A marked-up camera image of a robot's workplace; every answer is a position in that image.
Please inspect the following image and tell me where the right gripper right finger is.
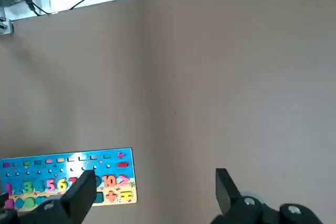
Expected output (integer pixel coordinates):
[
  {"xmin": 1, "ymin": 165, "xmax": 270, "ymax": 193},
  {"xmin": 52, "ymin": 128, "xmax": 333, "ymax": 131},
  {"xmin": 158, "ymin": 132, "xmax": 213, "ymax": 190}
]
[{"xmin": 211, "ymin": 168, "xmax": 324, "ymax": 224}]

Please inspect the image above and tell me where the blue wooden toy board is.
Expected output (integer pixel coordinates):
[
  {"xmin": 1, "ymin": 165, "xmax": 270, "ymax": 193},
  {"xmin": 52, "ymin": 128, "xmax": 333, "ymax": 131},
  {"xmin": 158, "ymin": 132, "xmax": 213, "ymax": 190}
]
[{"xmin": 0, "ymin": 147, "xmax": 138, "ymax": 211}]

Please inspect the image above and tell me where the teal number four piece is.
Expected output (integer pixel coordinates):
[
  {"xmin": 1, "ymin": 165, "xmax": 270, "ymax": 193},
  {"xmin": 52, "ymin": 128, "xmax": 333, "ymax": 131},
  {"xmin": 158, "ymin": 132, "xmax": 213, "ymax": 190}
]
[{"xmin": 34, "ymin": 180, "xmax": 46, "ymax": 193}]

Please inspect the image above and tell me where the orange number ten piece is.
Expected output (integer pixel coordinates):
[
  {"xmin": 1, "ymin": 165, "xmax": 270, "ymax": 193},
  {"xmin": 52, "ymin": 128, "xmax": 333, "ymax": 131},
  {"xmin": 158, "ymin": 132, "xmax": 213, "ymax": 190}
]
[{"xmin": 104, "ymin": 175, "xmax": 118, "ymax": 187}]

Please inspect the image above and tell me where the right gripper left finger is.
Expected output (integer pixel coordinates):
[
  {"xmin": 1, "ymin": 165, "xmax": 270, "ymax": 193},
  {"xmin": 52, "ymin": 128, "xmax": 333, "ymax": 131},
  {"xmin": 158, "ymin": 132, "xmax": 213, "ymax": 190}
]
[{"xmin": 14, "ymin": 169, "xmax": 97, "ymax": 224}]

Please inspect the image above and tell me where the green number three piece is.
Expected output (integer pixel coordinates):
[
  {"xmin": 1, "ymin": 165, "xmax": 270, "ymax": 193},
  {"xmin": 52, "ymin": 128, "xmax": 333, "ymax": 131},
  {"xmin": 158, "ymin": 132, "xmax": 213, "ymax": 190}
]
[{"xmin": 23, "ymin": 180, "xmax": 35, "ymax": 194}]

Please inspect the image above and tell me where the yellow number six piece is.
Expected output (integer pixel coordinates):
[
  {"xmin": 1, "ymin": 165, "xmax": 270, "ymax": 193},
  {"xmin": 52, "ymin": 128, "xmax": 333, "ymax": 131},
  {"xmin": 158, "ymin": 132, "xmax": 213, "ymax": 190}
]
[{"xmin": 57, "ymin": 178, "xmax": 69, "ymax": 192}]

